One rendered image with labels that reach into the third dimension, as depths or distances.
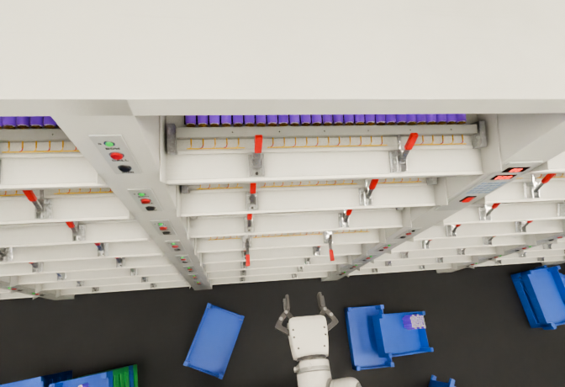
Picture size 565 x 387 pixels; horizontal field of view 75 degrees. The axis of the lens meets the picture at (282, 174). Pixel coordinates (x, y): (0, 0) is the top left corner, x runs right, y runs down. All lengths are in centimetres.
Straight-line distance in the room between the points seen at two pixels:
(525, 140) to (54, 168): 79
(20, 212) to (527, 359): 248
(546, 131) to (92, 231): 100
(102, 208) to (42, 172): 19
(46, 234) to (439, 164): 95
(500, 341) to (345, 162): 201
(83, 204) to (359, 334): 167
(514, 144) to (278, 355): 166
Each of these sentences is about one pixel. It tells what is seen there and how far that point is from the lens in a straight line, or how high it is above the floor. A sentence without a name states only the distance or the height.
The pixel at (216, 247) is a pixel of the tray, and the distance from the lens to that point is 121.
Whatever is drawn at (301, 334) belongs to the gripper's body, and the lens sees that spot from 103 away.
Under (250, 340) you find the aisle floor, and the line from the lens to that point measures 212.
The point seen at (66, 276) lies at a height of 56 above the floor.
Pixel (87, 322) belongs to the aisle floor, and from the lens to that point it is 225.
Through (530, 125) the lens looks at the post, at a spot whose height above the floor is 164.
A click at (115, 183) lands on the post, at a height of 151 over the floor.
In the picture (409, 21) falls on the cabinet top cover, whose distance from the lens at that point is 59.
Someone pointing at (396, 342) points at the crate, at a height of 6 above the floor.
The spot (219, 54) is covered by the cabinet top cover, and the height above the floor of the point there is 175.
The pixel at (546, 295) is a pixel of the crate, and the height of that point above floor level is 8.
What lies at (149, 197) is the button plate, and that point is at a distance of 73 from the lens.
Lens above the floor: 212
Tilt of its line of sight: 65 degrees down
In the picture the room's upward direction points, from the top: 16 degrees clockwise
